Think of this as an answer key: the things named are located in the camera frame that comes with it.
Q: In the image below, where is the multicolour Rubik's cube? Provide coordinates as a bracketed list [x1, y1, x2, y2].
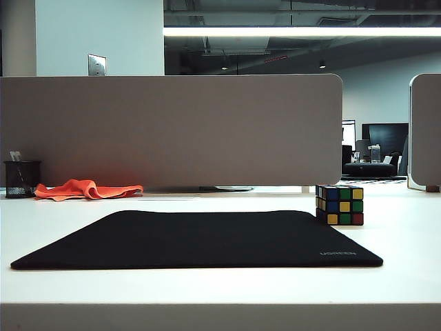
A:
[315, 184, 365, 227]

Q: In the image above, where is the black UGREEN mouse pad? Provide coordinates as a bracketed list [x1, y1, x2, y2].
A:
[10, 210, 384, 271]

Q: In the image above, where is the flat dark metal base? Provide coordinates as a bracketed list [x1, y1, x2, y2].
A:
[144, 185, 254, 193]

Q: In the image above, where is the wide grey desk divider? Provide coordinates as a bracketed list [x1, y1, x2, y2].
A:
[0, 73, 344, 187]

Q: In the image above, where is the white flipchart board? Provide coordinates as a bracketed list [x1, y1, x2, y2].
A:
[342, 119, 356, 148]

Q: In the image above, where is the orange cloth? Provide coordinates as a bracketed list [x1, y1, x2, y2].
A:
[34, 179, 144, 201]

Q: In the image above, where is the round black ottoman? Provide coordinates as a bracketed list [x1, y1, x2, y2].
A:
[343, 162, 396, 177]

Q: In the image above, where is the long ceiling light strip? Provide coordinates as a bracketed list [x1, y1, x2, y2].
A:
[163, 26, 441, 37]

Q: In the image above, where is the clear plastic water container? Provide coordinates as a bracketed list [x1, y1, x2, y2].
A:
[367, 143, 382, 164]

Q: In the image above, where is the black mesh pen holder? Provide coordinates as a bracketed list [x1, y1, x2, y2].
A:
[3, 160, 42, 199]

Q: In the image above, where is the narrow grey desk divider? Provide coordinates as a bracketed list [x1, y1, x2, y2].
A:
[408, 72, 441, 192]

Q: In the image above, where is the metal wall switch plate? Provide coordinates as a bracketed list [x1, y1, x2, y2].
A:
[88, 53, 107, 77]

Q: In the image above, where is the dark wall screen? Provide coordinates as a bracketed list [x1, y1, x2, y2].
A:
[361, 123, 410, 158]

